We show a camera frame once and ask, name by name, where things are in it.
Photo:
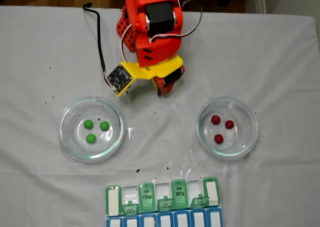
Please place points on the red ball pill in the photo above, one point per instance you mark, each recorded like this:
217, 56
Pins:
215, 119
218, 138
229, 124

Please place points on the weekly pill organizer box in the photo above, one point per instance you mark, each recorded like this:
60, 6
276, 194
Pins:
162, 219

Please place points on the green ball pill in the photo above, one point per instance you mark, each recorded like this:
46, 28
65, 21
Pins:
88, 124
91, 138
104, 126

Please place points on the glass bowl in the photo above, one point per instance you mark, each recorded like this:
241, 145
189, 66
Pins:
72, 142
240, 142

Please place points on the white tablecloth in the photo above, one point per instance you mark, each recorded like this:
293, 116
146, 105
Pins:
37, 187

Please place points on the camera board on yellow mount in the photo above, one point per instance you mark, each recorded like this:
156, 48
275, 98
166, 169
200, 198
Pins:
118, 77

